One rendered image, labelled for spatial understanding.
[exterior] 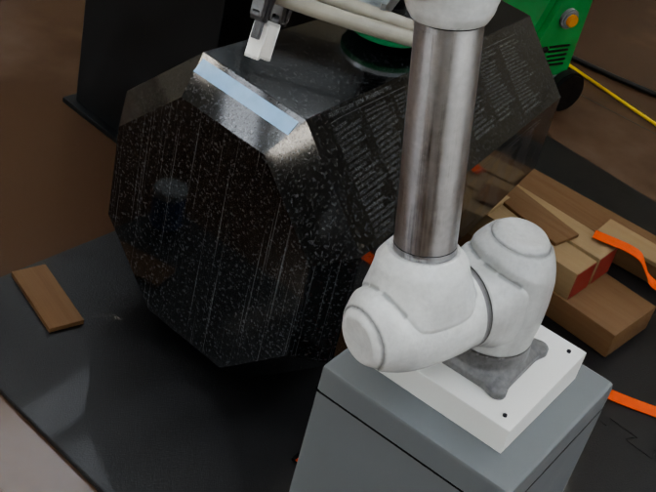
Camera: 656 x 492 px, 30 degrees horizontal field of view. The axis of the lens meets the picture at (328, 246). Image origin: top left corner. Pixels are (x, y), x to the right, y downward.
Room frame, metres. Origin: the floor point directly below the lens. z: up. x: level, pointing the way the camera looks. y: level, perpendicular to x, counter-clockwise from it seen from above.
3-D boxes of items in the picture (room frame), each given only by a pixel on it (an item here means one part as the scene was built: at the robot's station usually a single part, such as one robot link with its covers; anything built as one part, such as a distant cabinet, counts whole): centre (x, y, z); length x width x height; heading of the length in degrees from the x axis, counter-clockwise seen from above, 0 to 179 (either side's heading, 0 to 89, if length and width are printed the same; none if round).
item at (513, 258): (1.69, -0.30, 1.03); 0.18 x 0.16 x 0.22; 134
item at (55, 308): (2.48, 0.70, 0.02); 0.25 x 0.10 x 0.01; 43
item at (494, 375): (1.72, -0.32, 0.89); 0.22 x 0.18 x 0.06; 152
